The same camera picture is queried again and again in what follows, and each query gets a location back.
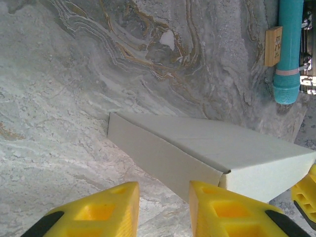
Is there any white cardboard paper box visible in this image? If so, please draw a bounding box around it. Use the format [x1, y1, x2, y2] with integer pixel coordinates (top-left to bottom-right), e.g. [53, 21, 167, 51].
[107, 112, 316, 205]

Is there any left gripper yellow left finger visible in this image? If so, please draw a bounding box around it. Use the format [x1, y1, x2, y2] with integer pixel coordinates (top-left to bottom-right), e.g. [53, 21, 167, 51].
[23, 181, 140, 237]

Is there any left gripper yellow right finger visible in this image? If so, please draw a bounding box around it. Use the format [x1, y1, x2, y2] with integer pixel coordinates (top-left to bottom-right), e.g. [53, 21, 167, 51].
[189, 180, 313, 237]

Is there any small wooden block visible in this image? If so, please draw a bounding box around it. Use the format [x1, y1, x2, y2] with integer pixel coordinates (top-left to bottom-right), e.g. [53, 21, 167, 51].
[264, 26, 283, 67]

